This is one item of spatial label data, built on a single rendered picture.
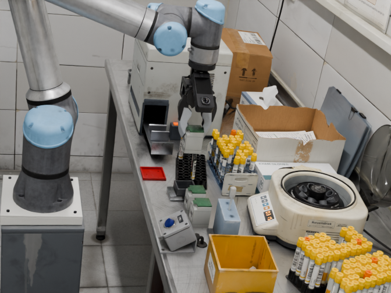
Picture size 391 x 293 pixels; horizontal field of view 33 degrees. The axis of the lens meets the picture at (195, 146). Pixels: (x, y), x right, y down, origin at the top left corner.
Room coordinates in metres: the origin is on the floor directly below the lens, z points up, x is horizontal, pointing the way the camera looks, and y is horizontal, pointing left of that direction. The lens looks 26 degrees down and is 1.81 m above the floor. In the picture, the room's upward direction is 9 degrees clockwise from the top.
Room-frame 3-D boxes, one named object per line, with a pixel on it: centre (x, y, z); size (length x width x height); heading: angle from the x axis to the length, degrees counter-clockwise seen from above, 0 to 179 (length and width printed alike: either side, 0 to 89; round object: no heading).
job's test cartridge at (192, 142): (1.61, 0.01, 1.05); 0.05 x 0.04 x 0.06; 107
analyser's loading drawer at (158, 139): (1.90, 0.13, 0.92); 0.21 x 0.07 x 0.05; 16
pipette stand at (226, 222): (1.41, -0.11, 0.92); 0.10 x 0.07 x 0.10; 11
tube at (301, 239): (1.31, -0.28, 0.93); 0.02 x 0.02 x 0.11
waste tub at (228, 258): (1.23, -0.14, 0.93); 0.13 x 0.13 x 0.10; 12
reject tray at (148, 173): (1.70, 0.11, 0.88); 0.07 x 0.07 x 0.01; 16
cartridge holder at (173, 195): (1.61, 0.01, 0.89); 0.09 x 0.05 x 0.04; 106
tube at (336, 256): (1.28, -0.35, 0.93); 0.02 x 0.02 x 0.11
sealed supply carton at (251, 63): (2.58, -0.10, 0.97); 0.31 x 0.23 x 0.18; 10
